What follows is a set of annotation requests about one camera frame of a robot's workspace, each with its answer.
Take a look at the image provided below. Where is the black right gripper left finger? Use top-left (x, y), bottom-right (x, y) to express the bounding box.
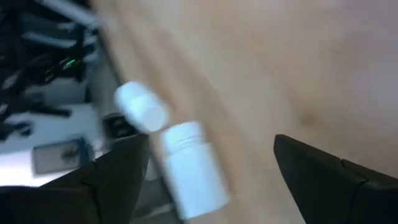
top-left (0, 134), bottom-right (150, 224)

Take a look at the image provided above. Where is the grey rectangular box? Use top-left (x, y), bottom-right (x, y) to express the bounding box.
top-left (31, 138), bottom-right (94, 175)

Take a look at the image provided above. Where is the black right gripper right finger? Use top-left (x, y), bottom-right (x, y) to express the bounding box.
top-left (273, 134), bottom-right (398, 224)

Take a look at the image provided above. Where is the white plastic pill bottle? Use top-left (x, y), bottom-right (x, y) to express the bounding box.
top-left (113, 81), bottom-right (170, 134)
top-left (160, 121), bottom-right (231, 220)

